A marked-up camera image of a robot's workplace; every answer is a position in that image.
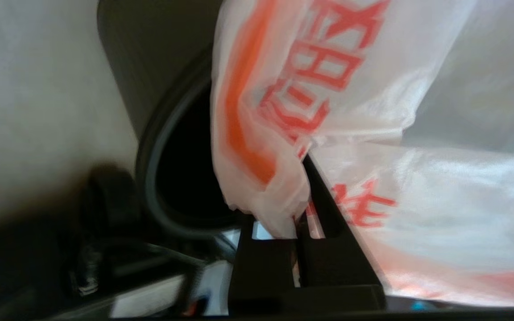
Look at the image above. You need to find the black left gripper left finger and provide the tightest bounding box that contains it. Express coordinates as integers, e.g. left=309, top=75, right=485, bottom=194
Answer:
left=229, top=213, right=300, bottom=313

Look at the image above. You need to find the white red-print plastic bag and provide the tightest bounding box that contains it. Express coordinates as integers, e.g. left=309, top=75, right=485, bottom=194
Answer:
left=210, top=0, right=514, bottom=308

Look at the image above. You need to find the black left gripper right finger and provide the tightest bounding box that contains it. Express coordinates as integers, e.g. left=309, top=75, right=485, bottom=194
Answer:
left=294, top=154, right=387, bottom=313

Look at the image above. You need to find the black round trash bin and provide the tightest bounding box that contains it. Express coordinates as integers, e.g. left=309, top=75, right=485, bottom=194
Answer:
left=96, top=0, right=251, bottom=239

